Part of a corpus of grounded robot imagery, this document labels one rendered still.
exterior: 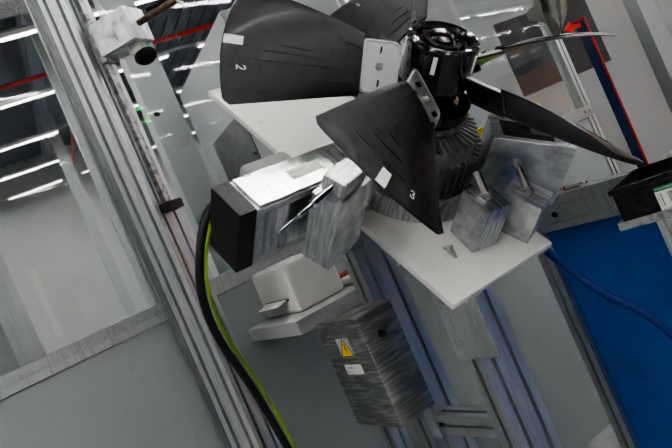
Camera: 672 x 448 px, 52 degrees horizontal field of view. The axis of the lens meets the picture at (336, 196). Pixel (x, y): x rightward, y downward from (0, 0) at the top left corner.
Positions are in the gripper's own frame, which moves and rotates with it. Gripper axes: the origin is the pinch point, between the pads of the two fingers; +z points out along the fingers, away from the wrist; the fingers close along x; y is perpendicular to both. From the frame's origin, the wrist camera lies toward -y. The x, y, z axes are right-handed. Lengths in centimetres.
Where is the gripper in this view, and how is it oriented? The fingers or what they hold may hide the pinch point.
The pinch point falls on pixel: (559, 28)
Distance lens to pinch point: 140.8
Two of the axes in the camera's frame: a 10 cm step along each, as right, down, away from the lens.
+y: -6.1, -0.5, 7.9
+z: 2.2, 9.5, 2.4
